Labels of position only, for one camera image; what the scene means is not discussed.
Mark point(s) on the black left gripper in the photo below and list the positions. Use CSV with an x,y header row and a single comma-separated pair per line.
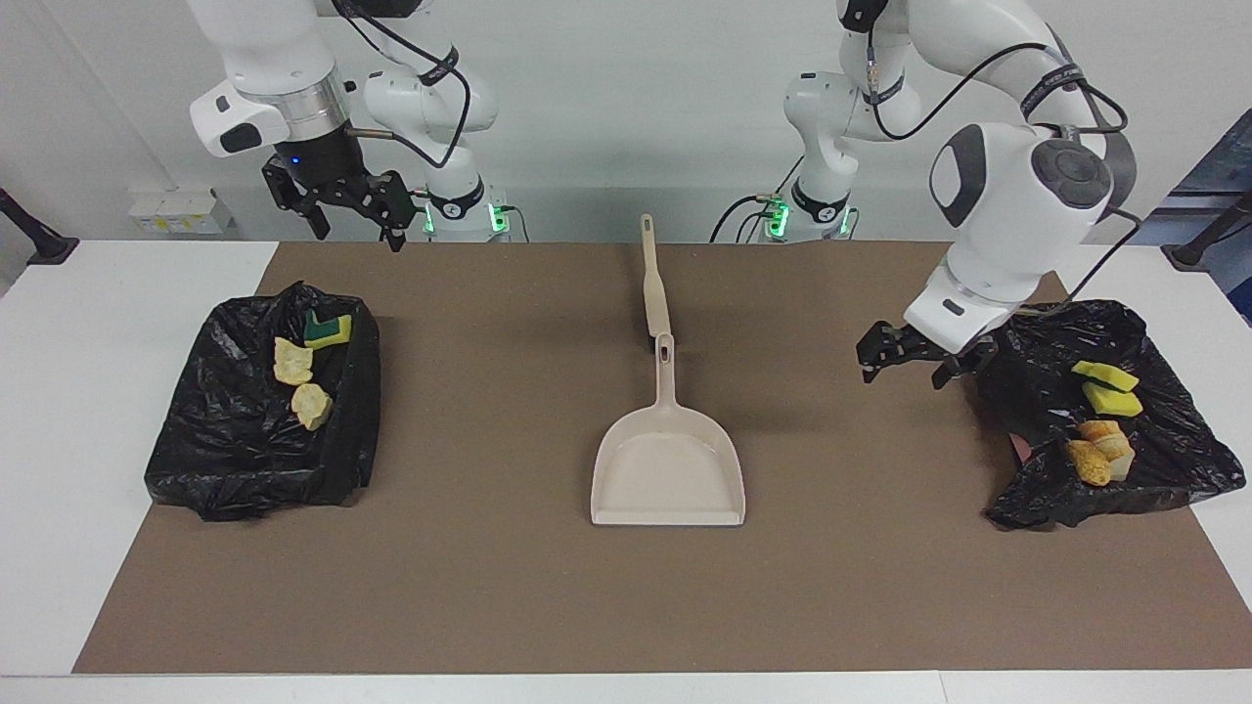
x,y
939,344

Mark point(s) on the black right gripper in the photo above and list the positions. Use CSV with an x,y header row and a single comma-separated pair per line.
x,y
328,166

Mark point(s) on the yellow sponge piece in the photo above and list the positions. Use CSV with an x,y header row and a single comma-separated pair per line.
x,y
333,334
1112,400
1103,374

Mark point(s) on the golden croissant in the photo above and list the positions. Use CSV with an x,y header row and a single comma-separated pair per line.
x,y
292,361
1108,437

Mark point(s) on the brown oblong bread roll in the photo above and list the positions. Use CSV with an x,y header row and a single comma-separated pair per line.
x,y
1088,462

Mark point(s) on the pale bread chunk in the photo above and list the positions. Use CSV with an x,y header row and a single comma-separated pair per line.
x,y
311,405

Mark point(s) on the beige plastic dustpan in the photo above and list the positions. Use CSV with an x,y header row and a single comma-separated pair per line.
x,y
670,469

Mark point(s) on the beige hand brush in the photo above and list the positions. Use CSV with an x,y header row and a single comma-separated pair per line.
x,y
652,279

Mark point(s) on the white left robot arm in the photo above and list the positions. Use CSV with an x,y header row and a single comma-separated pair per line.
x,y
1017,196

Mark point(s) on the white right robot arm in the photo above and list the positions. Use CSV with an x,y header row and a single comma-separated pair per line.
x,y
264,49

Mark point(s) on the black bag lined trash bin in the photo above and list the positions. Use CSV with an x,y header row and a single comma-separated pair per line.
x,y
1174,440
235,450

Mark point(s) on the brown table mat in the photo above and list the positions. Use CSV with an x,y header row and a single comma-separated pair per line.
x,y
782,606

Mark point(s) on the blue grey cabinet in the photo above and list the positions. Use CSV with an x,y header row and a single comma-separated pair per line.
x,y
1223,171

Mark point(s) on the white wall socket box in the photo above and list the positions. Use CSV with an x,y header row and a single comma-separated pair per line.
x,y
181,210

